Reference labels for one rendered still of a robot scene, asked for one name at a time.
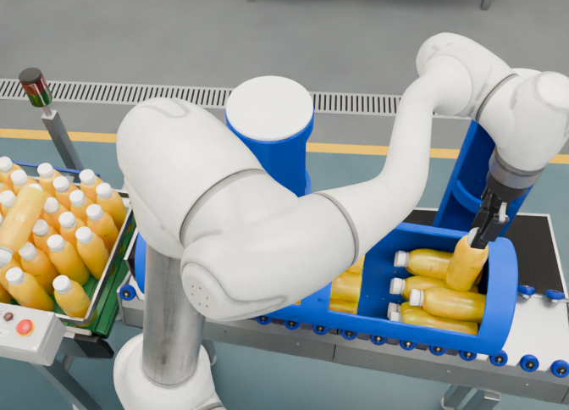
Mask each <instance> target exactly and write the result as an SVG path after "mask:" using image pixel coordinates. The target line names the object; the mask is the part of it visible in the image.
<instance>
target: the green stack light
mask: <svg viewBox="0 0 569 410"><path fill-rule="evenodd" d="M26 95H27V97H28V98H29V100H30V103H31V105H32V106H34V107H37V108H42V107H45V106H47V105H48V104H49V103H51V101H52V99H53V97H52V93H51V91H50V89H49V87H48V86H47V89H46V90H45V91H44V92H42V93H40V94H38V95H29V94H27V93H26Z"/></svg>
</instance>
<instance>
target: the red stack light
mask: <svg viewBox="0 0 569 410"><path fill-rule="evenodd" d="M20 84H21V85H22V86H23V88H24V90H25V92H26V93H27V94H29V95H38V94H40V93H42V92H44V91H45V90H46V89H47V83H46V81H45V78H44V76H43V75H42V76H41V79H40V80H39V81H37V82H36V83H34V84H30V85H26V84H23V83H21V82H20Z"/></svg>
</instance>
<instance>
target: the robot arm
mask: <svg viewBox="0 0 569 410"><path fill-rule="evenodd" d="M416 65H417V72H418V74H419V78H418V79H417V80H415V81H414V82H413V83H411V84H410V86H409V87H408V88H407V89H406V91H405V92H404V94H403V95H402V97H401V100H400V103H399V106H398V108H397V113H396V116H395V123H394V127H393V131H392V135H391V139H390V143H389V150H388V154H387V158H386V162H385V165H384V168H383V170H382V172H381V173H380V174H379V175H378V176H377V177H376V178H374V179H372V180H369V181H366V182H362V183H359V184H355V185H351V186H344V187H341V188H335V189H331V190H326V191H317V192H314V193H312V194H309V195H306V196H303V197H297V196H296V194H294V193H293V192H291V191H289V190H288V189H286V188H285V187H283V186H282V185H281V184H279V183H278V182H277V181H275V180H274V179H273V178H272V177H271V176H270V175H269V174H268V173H267V172H266V171H265V170H264V168H263V167H262V165H261V164H260V163H259V162H258V160H257V158H256V157H255V156H254V154H253V153H252V152H251V151H250V150H249V149H248V147H247V146H246V145H245V144H244V143H243V142H242V141H241V140H240V139H239V138H238V137H237V136H236V135H235V134H234V133H233V132H232V131H231V130H230V129H229V128H227V127H226V126H225V125H224V124H223V123H222V122H221V121H219V120H218V119H217V118H216V117H215V116H213V115H212V114H210V113H209V112H208V111H207V110H205V109H203V108H201V107H199V106H197V105H195V104H194V103H191V102H187V101H185V100H182V99H179V98H176V97H172V98H166V97H154V98H150V99H147V100H146V101H144V102H141V103H139V104H138V105H136V106H135V107H134V108H132V109H131V110H130V111H129V112H128V113H127V115H126V116H125V117H124V120H123V122H122V123H121V125H120V127H119V129H118V132H117V136H116V151H117V158H118V163H119V167H120V169H121V171H122V172H123V174H124V183H125V186H126V189H127V192H128V194H129V198H130V203H131V206H132V209H133V213H134V215H135V221H136V225H137V228H138V230H139V232H140V234H141V236H142V238H143V239H144V240H145V241H146V274H145V296H144V318H143V333H141V334H139V335H137V336H135V337H134V338H132V339H131V340H129V341H128V342H127V343H126V344H125V345H124V346H123V347H122V348H121V350H120V351H119V353H118V355H117V357H116V358H115V362H114V368H113V380H114V386H115V390H116V392H117V395H118V397H119V400H120V401H121V403H122V405H123V407H124V410H226V408H225V407H224V405H223V403H222V402H221V401H220V400H219V398H218V395H217V393H216V391H215V386H214V383H213V377H212V373H211V369H210V362H209V358H208V355H207V352H206V350H205V349H204V347H203V346H202V335H203V330H204V325H205V320H206V317H208V318H210V319H216V320H219V321H231V320H240V319H249V318H253V317H257V316H260V315H264V314H267V313H271V312H274V311H277V310H279V309H281V308H285V307H287V306H289V305H291V304H293V303H295V302H298V301H300V300H301V299H303V298H305V297H307V296H310V295H311V294H313V293H314V292H316V291H319V290H320V289H322V288H324V287H325V286H326V285H327V284H329V283H330V282H331V281H332V280H334V279H335V278H336V277H337V276H339V275H340V274H342V273H343V272H345V271H346V270H347V269H348V268H350V267H351V266H352V265H354V264H355V263H356V262H357V261H358V260H359V259H360V258H361V257H362V256H363V255H364V254H365V253H366V252H368V251H369V250H370V249H371V248H372V247H373V246H374V245H375V244H377V243H378V242H379V241H380V240H381V239H382V238H384V237H385V236H386V235H387V234H388V233H390V232H391V231H392V230H393V229H394V228H395V227H396V226H397V225H398V224H400V223H401V222H402V221H403V220H404V219H405V218H406V217H407V216H408V215H409V214H410V213H411V211H412V210H413V209H414V208H415V207H416V205H417V203H418V202H419V200H420V198H421V196H422V194H423V191H424V188H425V185H426V182H427V178H428V166H429V154H430V142H431V128H432V116H433V111H434V112H435V113H437V114H441V115H444V116H451V115H453V116H458V117H462V118H465V117H467V116H468V117H469V118H471V119H473V120H475V121H476V122H477V123H479V124H480V125H481V126H482V127H483V128H484V129H485V130H486V131H487V132H488V133H489V135H490V136H491V138H492V139H493V141H494V143H495V147H494V151H493V153H492V155H491V157H490V159H489V172H488V173H487V176H486V182H487V185H486V186H485V188H484V191H483V194H482V196H481V200H483V201H482V203H481V204H480V208H481V209H479V210H478V212H477V214H476V216H475V218H474V220H473V222H472V224H471V230H472V229H473V228H478V229H477V233H476V235H475V236H474V237H473V239H472V242H471V245H470V247H471V248H476V249H482V250H484V249H485V248H486V246H487V245H488V243H489V241H492V242H495V240H496V238H497V237H498V235H499V234H500V232H501V231H502V229H503V228H504V226H505V225H506V224H508V223H509V221H510V220H509V217H507V215H505V213H506V211H507V209H508V207H510V204H511V203H512V201H513V199H516V198H518V197H521V196H522V195H523V194H524V193H525V192H526V190H527V189H528V187H529V186H531V185H533V184H534V183H535V182H536V181H537V180H538V178H539V176H540V175H541V174H542V172H543V170H544V169H545V167H546V166H547V164H548V162H549V161H550V160H551V159H553V158H554V157H555V156H556V155H557V154H558V153H559V151H560V150H561V149H562V148H563V146H564V145H565V143H566V141H567V139H568V137H569V78H568V77H567V76H565V75H563V74H560V73H556V72H551V71H547V72H542V73H539V74H536V75H533V76H531V77H529V78H527V79H525V78H523V77H521V76H520V75H518V74H517V73H516V72H515V71H513V70H512V69H511V68H510V67H509V66H508V65H507V64H506V63H505V62H504V61H503V60H501V59H500V58H498V57H497V56H496V55H494V54H493V53H492V52H490V51H489V50H488V49H486V48H485V47H482V46H481V45H479V44H478V43H476V42H475V41H473V40H471V39H469V38H466V37H464V36H460V35H457V34H453V33H439V34H438V35H436V36H432V37H430V38H429V39H427V40H426V41H425V42H424V43H423V45H422V46H421V47H420V49H419V51H418V54H417V59H416Z"/></svg>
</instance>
